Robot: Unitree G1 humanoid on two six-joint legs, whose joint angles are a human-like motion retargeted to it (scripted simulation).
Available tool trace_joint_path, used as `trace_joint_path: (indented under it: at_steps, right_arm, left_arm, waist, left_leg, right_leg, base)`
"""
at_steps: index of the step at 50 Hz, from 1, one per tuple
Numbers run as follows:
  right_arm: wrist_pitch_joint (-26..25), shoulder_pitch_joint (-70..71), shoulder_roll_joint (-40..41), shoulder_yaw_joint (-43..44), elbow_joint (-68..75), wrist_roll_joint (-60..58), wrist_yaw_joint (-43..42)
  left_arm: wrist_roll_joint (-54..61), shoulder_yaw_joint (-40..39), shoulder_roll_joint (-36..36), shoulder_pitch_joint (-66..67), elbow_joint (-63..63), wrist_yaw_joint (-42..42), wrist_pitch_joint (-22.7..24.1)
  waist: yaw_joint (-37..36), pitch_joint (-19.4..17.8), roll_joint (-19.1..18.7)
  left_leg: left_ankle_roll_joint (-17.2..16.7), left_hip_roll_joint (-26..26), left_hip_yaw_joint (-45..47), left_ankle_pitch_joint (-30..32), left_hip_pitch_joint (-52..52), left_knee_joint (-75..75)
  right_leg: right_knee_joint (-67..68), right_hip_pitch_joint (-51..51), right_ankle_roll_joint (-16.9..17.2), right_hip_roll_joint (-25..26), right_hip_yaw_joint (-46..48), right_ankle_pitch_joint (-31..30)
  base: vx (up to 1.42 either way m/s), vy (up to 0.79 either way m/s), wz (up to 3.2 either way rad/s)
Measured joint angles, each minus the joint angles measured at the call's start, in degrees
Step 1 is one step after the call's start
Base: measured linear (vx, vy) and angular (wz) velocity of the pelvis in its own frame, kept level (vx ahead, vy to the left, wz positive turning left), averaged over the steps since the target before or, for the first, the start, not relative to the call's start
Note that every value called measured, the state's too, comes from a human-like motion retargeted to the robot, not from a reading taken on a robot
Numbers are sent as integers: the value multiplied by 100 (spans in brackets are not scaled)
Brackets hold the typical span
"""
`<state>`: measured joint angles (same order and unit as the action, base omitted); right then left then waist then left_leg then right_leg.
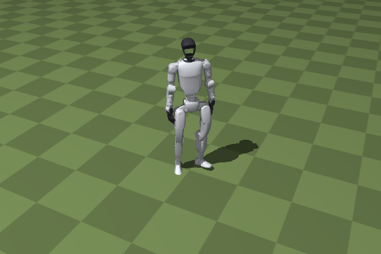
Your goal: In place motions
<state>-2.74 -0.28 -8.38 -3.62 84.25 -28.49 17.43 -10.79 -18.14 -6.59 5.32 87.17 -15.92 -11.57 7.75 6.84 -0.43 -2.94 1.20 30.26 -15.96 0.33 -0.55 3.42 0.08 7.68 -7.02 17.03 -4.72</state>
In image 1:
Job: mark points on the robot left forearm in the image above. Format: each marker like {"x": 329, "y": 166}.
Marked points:
{"x": 211, "y": 94}

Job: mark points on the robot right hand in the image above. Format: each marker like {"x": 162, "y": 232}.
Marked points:
{"x": 170, "y": 116}

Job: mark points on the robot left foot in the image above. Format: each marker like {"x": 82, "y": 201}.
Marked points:
{"x": 203, "y": 163}

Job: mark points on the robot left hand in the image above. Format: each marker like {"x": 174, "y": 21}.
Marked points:
{"x": 211, "y": 105}

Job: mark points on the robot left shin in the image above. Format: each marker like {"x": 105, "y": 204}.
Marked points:
{"x": 201, "y": 145}

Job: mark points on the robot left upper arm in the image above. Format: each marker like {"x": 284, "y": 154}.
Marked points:
{"x": 207, "y": 73}

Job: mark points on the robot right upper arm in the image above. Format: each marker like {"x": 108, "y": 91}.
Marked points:
{"x": 172, "y": 69}

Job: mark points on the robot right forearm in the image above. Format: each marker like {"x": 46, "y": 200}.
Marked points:
{"x": 169, "y": 101}

